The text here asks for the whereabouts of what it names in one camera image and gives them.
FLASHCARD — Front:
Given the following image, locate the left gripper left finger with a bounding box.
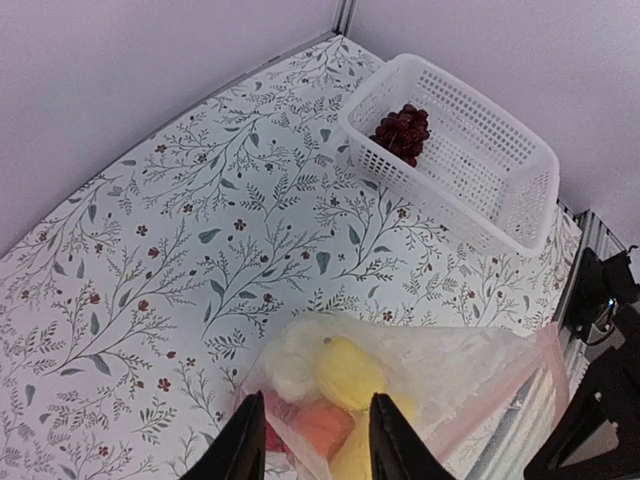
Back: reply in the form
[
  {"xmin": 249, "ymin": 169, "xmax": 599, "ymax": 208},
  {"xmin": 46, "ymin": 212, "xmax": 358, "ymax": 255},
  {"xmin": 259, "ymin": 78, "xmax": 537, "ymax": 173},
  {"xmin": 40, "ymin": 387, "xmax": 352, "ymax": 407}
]
[{"xmin": 181, "ymin": 391, "xmax": 265, "ymax": 480}]

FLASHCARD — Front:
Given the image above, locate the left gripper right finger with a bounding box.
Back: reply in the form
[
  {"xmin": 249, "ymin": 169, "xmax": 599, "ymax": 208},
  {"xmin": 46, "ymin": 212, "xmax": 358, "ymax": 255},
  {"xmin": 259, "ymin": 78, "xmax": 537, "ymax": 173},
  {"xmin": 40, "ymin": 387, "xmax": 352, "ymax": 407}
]
[{"xmin": 369, "ymin": 393, "xmax": 453, "ymax": 480}]

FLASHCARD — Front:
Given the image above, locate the yellow banana toy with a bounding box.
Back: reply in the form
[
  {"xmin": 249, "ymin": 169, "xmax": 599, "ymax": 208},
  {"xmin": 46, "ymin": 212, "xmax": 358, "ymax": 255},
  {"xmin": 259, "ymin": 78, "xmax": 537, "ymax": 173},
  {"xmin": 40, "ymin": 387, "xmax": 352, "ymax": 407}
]
[{"xmin": 329, "ymin": 394, "xmax": 419, "ymax": 480}]

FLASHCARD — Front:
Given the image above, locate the red bell pepper toy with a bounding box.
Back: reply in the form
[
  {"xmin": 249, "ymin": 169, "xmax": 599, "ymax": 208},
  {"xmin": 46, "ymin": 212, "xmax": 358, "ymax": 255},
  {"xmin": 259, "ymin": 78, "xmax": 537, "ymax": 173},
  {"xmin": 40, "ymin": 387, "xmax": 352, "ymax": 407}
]
[{"xmin": 263, "ymin": 390, "xmax": 299, "ymax": 454}]

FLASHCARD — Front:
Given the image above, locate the orange pumpkin toy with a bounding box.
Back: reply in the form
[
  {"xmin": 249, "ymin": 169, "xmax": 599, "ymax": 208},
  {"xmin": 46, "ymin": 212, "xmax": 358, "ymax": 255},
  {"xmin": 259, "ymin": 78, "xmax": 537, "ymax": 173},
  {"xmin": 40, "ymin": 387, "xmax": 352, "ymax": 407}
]
[{"xmin": 292, "ymin": 402, "xmax": 354, "ymax": 460}]

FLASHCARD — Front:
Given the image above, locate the yellow lemon toy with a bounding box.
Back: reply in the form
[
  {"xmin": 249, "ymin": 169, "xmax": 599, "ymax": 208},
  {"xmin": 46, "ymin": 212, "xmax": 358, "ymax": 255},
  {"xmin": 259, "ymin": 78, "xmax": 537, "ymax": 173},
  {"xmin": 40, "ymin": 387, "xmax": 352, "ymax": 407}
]
[{"xmin": 313, "ymin": 336, "xmax": 386, "ymax": 411}]

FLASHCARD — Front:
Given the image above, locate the clear zip top bag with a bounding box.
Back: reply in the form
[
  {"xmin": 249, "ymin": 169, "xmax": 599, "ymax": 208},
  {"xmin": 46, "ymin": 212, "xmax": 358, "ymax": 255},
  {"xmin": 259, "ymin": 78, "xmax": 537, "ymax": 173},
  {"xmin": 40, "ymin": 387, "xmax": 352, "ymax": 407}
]
[{"xmin": 240, "ymin": 311, "xmax": 569, "ymax": 479}]

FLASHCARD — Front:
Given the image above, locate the white cauliflower toy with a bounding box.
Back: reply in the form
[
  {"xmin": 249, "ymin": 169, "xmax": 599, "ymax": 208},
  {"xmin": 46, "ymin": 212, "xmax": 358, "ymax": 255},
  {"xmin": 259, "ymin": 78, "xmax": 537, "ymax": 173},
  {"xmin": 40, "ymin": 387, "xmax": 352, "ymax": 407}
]
[{"xmin": 262, "ymin": 315, "xmax": 337, "ymax": 404}]

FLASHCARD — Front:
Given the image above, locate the dark red grapes toy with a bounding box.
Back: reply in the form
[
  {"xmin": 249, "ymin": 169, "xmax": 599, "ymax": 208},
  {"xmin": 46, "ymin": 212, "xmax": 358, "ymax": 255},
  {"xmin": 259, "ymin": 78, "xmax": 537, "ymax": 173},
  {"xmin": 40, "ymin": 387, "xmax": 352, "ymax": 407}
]
[{"xmin": 369, "ymin": 104, "xmax": 431, "ymax": 168}]

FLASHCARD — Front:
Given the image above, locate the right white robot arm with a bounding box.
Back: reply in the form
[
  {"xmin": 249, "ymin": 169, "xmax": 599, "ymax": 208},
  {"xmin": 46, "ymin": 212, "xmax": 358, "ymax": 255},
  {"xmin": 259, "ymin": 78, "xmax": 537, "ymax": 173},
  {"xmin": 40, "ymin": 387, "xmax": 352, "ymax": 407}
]
[{"xmin": 524, "ymin": 306, "xmax": 639, "ymax": 479}]

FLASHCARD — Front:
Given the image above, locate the floral patterned table mat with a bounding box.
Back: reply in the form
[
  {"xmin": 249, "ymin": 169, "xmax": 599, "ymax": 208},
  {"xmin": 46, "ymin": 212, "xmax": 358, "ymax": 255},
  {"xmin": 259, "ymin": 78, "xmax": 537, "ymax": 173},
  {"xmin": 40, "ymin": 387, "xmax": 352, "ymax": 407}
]
[{"xmin": 1, "ymin": 37, "xmax": 582, "ymax": 479}]

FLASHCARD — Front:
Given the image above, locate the white perforated plastic basket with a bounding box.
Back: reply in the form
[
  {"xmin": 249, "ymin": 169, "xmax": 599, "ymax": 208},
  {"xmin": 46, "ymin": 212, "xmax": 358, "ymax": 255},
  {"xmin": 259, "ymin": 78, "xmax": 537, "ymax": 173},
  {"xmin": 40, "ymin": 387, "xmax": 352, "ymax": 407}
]
[{"xmin": 338, "ymin": 54, "xmax": 559, "ymax": 257}]

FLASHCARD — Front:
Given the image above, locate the aluminium front rail frame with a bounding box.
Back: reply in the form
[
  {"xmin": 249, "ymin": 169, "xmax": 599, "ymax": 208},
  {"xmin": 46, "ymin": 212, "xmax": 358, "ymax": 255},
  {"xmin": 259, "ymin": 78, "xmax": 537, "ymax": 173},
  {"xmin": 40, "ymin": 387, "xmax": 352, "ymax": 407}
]
[{"xmin": 466, "ymin": 210, "xmax": 625, "ymax": 479}]

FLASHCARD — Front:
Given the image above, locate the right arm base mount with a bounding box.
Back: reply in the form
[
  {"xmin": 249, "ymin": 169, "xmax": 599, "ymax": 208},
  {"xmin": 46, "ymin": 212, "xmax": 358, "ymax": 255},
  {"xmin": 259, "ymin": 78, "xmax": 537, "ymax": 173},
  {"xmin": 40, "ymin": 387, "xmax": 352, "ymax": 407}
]
[{"xmin": 565, "ymin": 245, "xmax": 639, "ymax": 347}]

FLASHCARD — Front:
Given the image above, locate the right aluminium corner post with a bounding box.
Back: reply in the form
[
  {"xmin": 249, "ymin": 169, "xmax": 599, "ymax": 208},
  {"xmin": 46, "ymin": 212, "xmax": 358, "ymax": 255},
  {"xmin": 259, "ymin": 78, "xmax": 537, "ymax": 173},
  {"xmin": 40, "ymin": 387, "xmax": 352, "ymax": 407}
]
[{"xmin": 332, "ymin": 0, "xmax": 357, "ymax": 36}]

